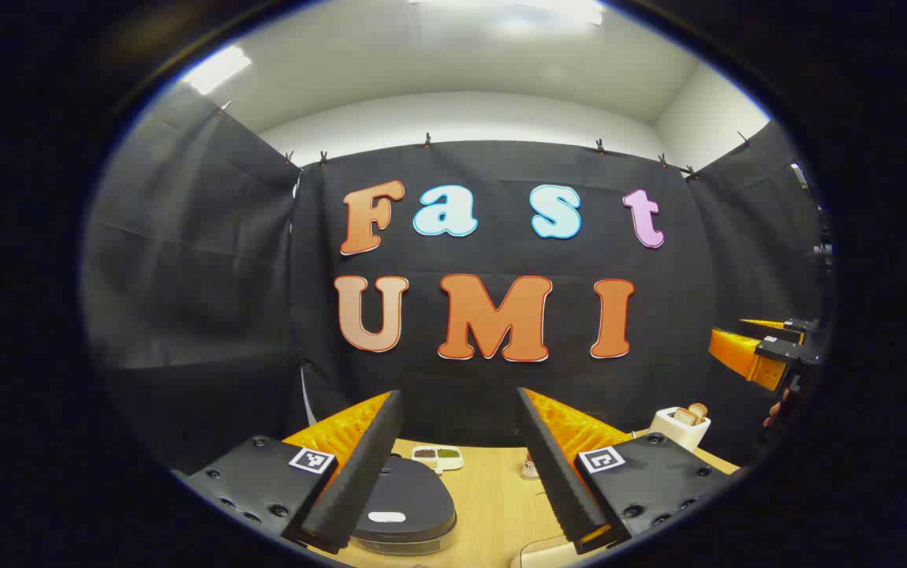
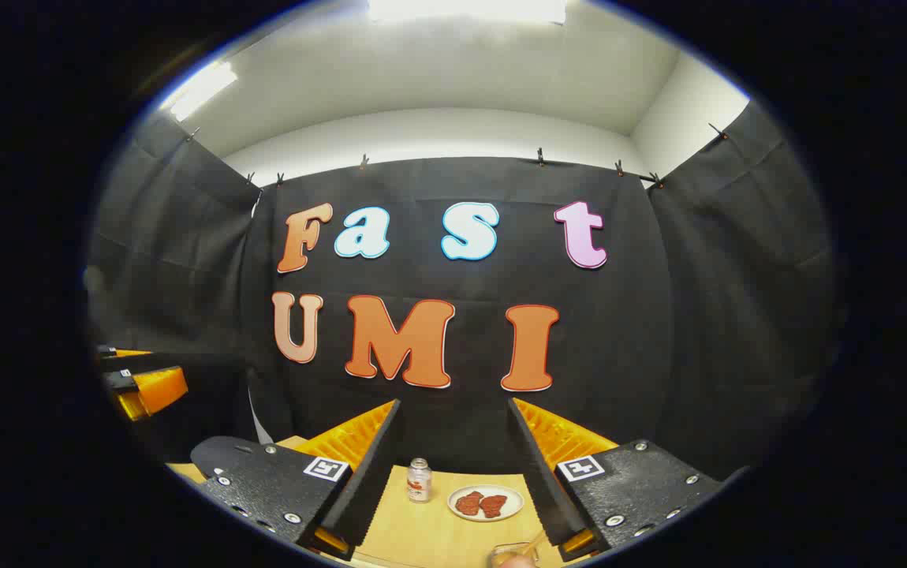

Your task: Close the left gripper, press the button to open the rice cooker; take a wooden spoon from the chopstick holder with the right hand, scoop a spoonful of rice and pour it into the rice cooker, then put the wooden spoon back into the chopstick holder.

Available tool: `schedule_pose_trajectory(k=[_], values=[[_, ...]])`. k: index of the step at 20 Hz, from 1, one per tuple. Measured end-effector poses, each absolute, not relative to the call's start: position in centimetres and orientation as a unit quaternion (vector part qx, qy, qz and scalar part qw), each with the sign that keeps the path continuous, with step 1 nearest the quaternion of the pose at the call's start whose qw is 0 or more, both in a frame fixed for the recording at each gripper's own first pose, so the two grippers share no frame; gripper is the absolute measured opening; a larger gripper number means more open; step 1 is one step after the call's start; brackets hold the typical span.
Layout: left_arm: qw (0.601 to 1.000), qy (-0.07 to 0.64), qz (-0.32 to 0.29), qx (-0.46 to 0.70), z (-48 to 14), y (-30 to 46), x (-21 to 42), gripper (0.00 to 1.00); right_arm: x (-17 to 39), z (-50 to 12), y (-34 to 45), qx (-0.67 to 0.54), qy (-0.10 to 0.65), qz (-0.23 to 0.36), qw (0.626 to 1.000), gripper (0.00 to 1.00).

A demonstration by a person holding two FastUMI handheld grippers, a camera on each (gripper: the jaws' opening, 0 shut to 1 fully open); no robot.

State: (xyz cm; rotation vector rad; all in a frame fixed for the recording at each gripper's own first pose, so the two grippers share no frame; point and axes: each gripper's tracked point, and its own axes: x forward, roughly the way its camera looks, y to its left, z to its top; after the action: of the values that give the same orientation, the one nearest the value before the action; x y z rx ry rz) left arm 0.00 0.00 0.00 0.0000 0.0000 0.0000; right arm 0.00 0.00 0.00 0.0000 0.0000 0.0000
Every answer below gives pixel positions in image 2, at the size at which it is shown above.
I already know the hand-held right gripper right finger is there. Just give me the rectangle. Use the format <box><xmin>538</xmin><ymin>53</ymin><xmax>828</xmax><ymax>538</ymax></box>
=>
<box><xmin>507</xmin><ymin>397</ymin><xmax>729</xmax><ymax>562</ymax></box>

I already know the white round plate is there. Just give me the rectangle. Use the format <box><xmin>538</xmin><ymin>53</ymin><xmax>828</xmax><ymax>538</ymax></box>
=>
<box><xmin>447</xmin><ymin>484</ymin><xmax>525</xmax><ymax>522</ymax></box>

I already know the row of backdrop clips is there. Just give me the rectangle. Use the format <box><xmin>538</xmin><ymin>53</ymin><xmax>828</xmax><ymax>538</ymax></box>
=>
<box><xmin>185</xmin><ymin>122</ymin><xmax>730</xmax><ymax>190</ymax></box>

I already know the small clear seasoning bottle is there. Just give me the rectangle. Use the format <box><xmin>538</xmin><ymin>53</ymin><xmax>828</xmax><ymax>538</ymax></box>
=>
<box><xmin>407</xmin><ymin>458</ymin><xmax>432</xmax><ymax>503</ymax></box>

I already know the ceiling light panel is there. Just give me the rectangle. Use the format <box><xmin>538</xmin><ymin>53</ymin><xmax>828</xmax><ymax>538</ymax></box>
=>
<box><xmin>367</xmin><ymin>0</ymin><xmax>567</xmax><ymax>24</ymax></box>
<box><xmin>160</xmin><ymin>62</ymin><xmax>239</xmax><ymax>121</ymax></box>

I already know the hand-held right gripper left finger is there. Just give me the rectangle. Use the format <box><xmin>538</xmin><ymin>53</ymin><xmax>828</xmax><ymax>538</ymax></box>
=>
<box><xmin>198</xmin><ymin>398</ymin><xmax>403</xmax><ymax>562</ymax></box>

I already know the clear chopstick holder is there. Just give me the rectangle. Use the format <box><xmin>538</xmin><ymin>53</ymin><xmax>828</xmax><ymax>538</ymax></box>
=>
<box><xmin>487</xmin><ymin>542</ymin><xmax>543</xmax><ymax>568</ymax></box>

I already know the wooden spoon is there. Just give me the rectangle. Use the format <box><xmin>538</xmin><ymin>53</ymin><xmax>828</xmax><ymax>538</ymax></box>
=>
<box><xmin>493</xmin><ymin>530</ymin><xmax>549</xmax><ymax>568</ymax></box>

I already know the black backdrop cloth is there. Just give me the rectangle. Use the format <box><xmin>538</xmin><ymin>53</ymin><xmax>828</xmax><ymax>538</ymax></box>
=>
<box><xmin>87</xmin><ymin>99</ymin><xmax>841</xmax><ymax>482</ymax></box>

